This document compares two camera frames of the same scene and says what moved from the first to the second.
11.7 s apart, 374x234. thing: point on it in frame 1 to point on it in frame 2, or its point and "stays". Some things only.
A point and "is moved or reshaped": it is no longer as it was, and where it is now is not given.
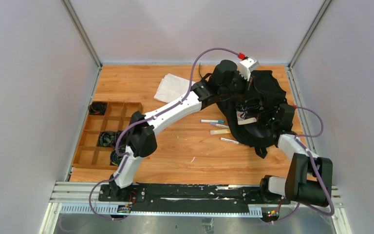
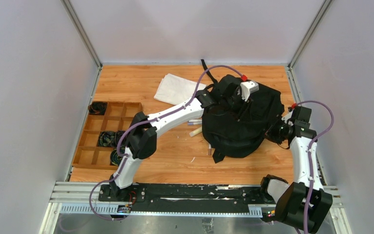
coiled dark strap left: (107, 139) stays
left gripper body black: (251, 86) to (241, 105)
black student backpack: (263, 87) is moved or reshaped
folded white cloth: (172, 87) stays
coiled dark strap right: (124, 140) stays
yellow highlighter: (218, 131) to (196, 132)
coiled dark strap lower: (115, 158) stays
